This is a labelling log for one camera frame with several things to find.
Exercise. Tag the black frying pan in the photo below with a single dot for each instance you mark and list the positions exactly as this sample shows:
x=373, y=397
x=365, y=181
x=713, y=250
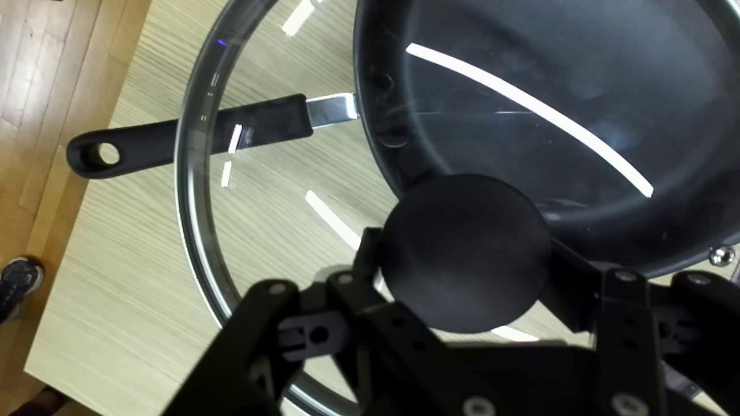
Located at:
x=150, y=144

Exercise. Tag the glass lid with black knob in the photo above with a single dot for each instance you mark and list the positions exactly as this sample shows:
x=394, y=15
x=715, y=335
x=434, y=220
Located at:
x=463, y=245

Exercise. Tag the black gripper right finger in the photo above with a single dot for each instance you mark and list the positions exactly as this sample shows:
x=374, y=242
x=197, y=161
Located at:
x=655, y=347

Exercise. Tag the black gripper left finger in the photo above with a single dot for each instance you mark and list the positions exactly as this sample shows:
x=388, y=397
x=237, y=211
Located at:
x=307, y=347

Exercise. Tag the black shoe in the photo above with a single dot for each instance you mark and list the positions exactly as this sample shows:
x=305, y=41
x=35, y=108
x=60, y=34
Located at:
x=17, y=285

